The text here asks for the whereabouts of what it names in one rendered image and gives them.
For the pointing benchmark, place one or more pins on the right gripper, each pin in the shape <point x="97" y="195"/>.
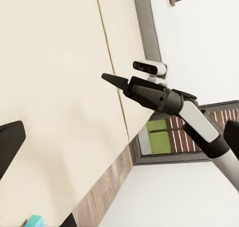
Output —
<point x="148" y="94"/>

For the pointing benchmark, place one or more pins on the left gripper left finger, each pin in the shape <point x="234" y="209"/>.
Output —
<point x="12" y="136"/>

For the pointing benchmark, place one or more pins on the door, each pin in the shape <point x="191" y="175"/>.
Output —
<point x="162" y="139"/>

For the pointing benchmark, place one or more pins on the bed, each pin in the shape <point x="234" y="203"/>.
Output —
<point x="52" y="56"/>

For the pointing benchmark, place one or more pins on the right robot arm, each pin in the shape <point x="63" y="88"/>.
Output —
<point x="204" y="130"/>

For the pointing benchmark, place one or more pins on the board game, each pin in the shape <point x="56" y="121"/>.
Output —
<point x="36" y="221"/>

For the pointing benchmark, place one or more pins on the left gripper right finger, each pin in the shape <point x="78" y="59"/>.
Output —
<point x="231" y="136"/>

